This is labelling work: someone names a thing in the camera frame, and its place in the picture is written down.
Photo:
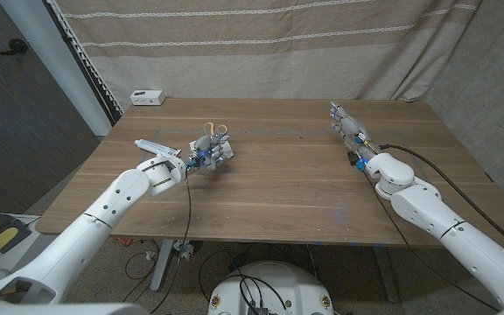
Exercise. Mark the white toothpaste tube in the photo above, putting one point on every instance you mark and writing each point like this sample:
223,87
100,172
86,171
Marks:
151,145

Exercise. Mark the grey metal table leg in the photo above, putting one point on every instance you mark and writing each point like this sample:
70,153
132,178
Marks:
387,275
162,262

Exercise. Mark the black torso connector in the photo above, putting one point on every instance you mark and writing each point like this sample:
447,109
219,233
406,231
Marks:
258,311

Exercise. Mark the small white floor scrap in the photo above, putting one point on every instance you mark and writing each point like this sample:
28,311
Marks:
149,255

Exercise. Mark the beige striped curtain backdrop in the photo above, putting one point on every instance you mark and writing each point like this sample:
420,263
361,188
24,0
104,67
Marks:
256,65

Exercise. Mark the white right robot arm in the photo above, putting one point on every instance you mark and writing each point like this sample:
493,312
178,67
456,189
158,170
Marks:
453,236

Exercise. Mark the white power strip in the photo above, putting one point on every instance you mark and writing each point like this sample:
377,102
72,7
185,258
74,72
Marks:
148,97

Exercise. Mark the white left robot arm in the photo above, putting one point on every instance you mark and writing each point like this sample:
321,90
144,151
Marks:
103,205

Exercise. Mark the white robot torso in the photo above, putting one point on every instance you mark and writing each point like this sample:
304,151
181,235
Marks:
274,284

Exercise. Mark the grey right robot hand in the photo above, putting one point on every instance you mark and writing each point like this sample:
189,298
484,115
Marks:
357,133

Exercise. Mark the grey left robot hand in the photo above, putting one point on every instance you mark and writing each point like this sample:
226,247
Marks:
208,155

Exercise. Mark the dark grey door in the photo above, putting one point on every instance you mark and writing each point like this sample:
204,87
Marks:
24,131

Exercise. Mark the crumpled blue white scrap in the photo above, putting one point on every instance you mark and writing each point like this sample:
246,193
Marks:
184,249

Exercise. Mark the small red floor object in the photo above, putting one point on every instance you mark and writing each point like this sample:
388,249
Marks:
123,240

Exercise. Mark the black strip with zigzag trim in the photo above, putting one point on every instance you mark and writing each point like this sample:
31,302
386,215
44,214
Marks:
88,67

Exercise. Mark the white robot chest panel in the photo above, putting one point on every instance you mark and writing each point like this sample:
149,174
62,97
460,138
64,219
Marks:
59,310

